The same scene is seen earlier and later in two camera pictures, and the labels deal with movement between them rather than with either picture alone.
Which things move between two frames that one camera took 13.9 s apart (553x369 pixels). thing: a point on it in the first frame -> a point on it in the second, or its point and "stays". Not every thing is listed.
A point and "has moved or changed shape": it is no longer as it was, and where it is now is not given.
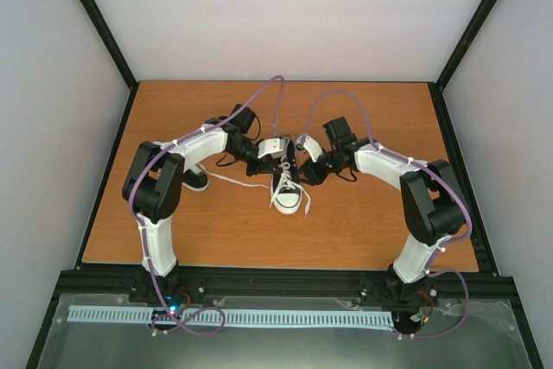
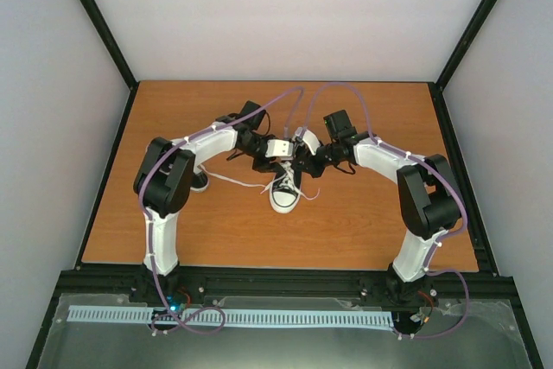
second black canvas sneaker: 197,182 stays
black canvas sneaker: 286,191 stays
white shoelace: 287,178 has moved or changed shape
